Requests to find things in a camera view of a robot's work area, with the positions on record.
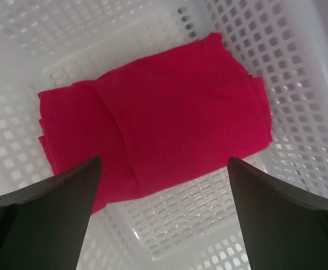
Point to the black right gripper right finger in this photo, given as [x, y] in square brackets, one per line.
[283, 226]

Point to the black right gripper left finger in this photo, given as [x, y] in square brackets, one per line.
[42, 226]

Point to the white plastic mesh basket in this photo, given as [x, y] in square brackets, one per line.
[49, 44]

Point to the pink t-shirt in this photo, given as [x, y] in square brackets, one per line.
[159, 121]

